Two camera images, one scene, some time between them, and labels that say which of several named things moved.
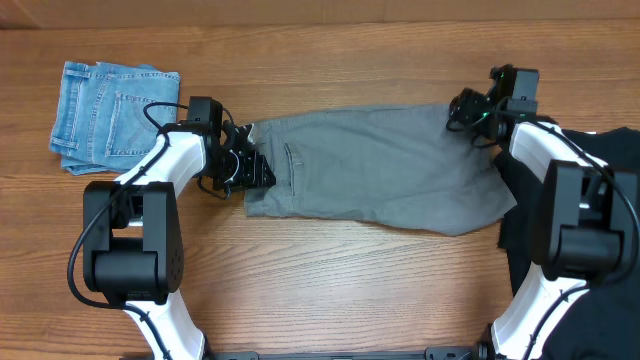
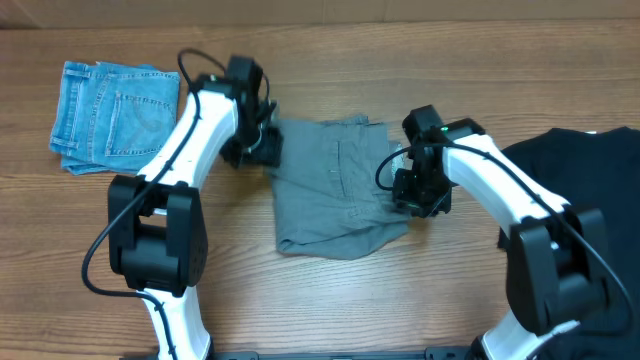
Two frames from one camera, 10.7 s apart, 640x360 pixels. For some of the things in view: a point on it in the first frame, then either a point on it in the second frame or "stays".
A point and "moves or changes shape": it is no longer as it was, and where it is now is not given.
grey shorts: x=402 y=167 moves or changes shape
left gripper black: x=252 y=175 -> x=269 y=155
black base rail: x=469 y=352 stays
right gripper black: x=465 y=111 -> x=409 y=190
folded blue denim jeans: x=100 y=122 stays
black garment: x=605 y=323 stays
